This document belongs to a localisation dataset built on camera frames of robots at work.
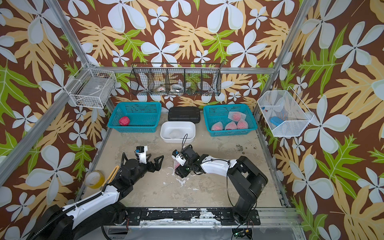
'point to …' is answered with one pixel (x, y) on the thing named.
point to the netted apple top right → (236, 116)
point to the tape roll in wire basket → (161, 89)
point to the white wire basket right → (284, 114)
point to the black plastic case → (184, 114)
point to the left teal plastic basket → (135, 117)
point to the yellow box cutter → (112, 177)
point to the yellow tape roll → (95, 179)
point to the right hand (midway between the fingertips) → (178, 168)
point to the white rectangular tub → (178, 132)
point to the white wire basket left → (91, 87)
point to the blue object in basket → (276, 120)
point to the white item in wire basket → (177, 88)
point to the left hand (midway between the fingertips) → (158, 153)
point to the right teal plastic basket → (216, 113)
